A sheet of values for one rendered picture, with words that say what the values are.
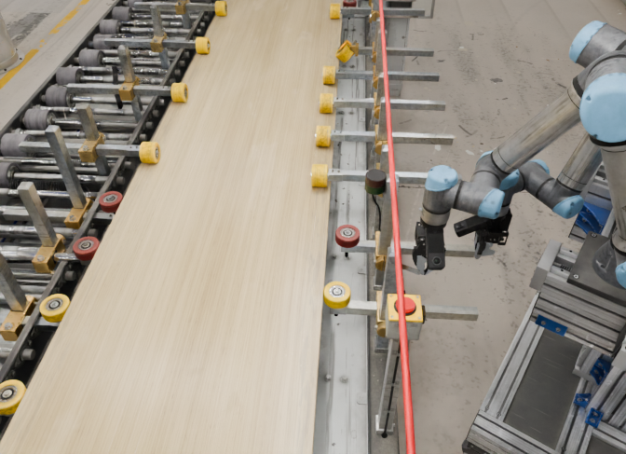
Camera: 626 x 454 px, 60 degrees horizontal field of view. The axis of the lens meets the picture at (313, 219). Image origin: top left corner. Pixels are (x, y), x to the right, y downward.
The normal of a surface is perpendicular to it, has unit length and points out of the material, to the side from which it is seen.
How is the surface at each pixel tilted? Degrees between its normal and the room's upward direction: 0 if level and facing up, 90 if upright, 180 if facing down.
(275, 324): 0
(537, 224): 0
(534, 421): 0
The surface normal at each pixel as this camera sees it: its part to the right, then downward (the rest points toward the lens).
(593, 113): -0.47, 0.50
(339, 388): 0.00, -0.74
